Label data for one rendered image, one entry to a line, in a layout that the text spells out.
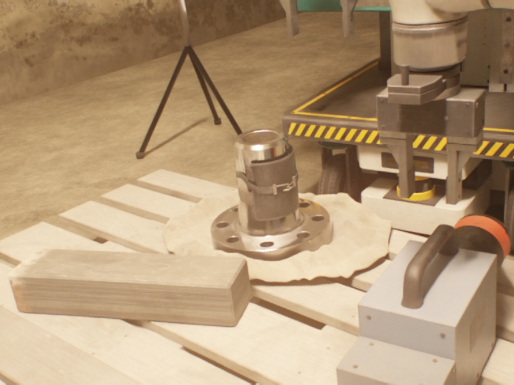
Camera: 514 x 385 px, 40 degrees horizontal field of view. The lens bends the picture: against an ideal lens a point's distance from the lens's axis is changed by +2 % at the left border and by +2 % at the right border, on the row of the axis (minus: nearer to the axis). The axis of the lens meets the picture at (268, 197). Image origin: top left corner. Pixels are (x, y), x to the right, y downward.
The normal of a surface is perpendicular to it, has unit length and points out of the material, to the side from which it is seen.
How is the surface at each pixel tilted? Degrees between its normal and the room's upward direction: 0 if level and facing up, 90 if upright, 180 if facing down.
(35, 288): 90
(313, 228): 0
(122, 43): 90
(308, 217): 0
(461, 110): 90
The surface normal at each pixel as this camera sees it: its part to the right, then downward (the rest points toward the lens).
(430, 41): -0.14, 0.42
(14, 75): 0.75, 0.20
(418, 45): -0.48, 0.41
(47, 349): -0.11, -0.91
